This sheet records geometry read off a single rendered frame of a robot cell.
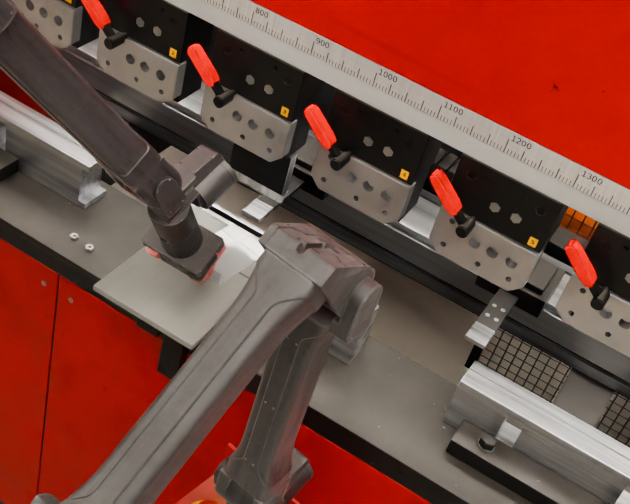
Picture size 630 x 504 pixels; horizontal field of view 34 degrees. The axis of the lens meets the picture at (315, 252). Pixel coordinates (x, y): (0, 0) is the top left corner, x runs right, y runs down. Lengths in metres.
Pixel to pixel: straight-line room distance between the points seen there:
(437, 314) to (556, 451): 1.64
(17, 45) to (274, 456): 0.53
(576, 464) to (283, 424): 0.62
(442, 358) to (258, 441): 1.95
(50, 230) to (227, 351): 0.96
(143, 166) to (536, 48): 0.50
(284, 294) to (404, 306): 2.31
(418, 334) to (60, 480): 1.33
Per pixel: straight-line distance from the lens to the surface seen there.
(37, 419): 2.13
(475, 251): 1.47
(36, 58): 1.18
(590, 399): 1.85
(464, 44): 1.36
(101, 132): 1.26
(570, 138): 1.36
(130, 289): 1.57
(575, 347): 1.85
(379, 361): 1.75
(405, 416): 1.68
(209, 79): 1.53
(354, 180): 1.52
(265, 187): 1.66
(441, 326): 3.21
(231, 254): 1.66
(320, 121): 1.46
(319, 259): 0.92
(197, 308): 1.56
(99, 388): 1.93
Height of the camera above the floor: 2.07
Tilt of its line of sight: 39 degrees down
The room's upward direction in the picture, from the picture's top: 17 degrees clockwise
